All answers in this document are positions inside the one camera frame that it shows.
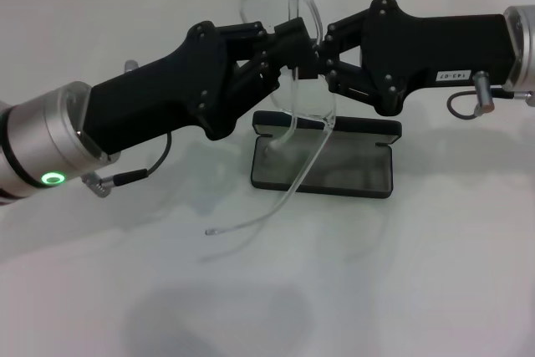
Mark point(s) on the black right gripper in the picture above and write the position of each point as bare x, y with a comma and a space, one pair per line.
439, 47

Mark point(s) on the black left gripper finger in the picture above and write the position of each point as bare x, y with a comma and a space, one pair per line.
305, 66
292, 37

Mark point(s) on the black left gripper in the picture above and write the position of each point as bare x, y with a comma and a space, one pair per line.
159, 98

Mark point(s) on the black glasses case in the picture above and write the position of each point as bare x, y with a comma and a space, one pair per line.
355, 164

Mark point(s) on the left wrist silver post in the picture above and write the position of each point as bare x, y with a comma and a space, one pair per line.
130, 65

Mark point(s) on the wrist silver post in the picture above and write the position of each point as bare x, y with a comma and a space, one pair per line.
484, 93
130, 65

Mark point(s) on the right wrist silver post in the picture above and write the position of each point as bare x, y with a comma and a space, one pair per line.
484, 93

